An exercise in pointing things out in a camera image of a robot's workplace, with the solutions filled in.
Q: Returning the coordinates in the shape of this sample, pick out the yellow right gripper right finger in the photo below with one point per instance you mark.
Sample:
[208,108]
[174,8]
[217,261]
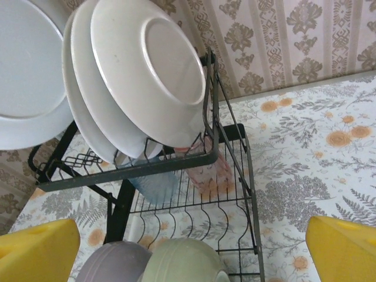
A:
[343,255]

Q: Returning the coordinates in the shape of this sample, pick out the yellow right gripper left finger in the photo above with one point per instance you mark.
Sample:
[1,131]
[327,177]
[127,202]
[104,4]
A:
[35,258]

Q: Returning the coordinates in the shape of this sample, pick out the purple ceramic bowl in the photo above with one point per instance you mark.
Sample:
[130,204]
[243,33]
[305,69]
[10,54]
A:
[111,264]

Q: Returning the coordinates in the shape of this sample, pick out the blue translucent plastic cup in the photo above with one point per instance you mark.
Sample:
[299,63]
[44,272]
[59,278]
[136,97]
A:
[155,188]

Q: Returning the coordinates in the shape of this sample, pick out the pale green ceramic bowl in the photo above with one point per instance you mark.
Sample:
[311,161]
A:
[182,261]

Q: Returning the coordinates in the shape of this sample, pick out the white plate thin green rim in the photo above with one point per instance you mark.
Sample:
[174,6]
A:
[85,117]

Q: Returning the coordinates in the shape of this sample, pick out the pink translucent plastic cup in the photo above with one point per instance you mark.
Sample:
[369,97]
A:
[205,176]

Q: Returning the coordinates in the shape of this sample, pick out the plate with red characters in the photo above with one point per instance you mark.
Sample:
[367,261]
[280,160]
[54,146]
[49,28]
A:
[29,73]

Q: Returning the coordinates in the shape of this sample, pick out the plate with green lettered band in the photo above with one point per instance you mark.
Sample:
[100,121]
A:
[132,73]

